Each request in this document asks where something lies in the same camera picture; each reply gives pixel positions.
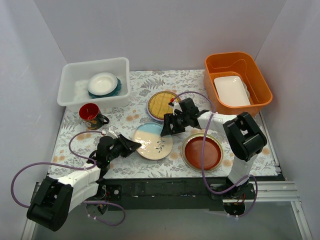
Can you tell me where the cream and blue plate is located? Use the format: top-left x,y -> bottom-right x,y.
132,122 -> 173,161

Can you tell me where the teal scalloped ceramic plate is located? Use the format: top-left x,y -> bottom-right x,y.
87,78 -> 122,99

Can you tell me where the white fluted bowl plate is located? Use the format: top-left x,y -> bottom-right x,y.
87,72 -> 118,96

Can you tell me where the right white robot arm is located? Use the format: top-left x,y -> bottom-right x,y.
160,97 -> 267,199

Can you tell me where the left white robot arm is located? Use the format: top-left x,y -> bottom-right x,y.
26,134 -> 141,232

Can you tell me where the white plastic bin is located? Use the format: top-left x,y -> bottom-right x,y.
57,57 -> 131,112

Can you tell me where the orange plastic bin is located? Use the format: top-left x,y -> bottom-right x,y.
204,51 -> 273,117

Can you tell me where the pink round plate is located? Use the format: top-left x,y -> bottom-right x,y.
145,90 -> 184,123

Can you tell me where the red brown rimmed plate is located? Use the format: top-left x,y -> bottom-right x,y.
181,133 -> 224,172

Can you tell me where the white rectangular dish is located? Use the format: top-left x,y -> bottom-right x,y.
213,75 -> 251,107

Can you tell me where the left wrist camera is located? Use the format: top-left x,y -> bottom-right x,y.
100,126 -> 118,139

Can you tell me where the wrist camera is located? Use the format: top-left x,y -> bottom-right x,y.
168,98 -> 183,116
100,126 -> 118,139

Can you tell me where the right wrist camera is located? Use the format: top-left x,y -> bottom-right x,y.
168,98 -> 183,116

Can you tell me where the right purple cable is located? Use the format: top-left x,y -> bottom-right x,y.
169,91 -> 261,217

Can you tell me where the purple cable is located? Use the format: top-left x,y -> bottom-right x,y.
11,129 -> 126,226
169,91 -> 261,217

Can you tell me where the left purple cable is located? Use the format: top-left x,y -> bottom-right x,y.
11,129 -> 126,226

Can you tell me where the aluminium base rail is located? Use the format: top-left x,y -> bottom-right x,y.
22,177 -> 317,240

